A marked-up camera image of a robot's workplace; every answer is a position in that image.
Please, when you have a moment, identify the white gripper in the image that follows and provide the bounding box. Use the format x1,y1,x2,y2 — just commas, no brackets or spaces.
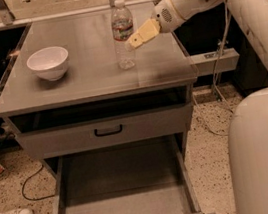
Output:
124,0,212,51

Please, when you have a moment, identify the clear plastic water bottle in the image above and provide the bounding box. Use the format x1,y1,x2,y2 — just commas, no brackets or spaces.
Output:
110,0,136,70

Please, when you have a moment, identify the grey drawer cabinet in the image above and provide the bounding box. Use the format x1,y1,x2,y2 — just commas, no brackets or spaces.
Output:
0,0,212,188

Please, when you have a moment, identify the closed grey upper drawer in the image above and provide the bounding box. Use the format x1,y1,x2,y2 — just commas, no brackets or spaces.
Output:
16,104,193,160

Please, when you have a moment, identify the open grey middle drawer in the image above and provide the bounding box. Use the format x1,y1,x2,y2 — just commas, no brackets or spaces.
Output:
53,136,214,214

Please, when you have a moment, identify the white ceramic bowl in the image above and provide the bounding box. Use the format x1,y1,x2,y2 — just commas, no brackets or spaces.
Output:
26,46,69,81

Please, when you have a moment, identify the white floor cable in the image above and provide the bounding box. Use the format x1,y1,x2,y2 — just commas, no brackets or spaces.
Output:
177,0,249,141

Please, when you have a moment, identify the black drawer handle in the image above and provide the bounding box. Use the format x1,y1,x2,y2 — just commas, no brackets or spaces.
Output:
93,124,123,137

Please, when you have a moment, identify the black floor cable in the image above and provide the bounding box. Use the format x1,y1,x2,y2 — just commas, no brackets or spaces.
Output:
17,162,57,203

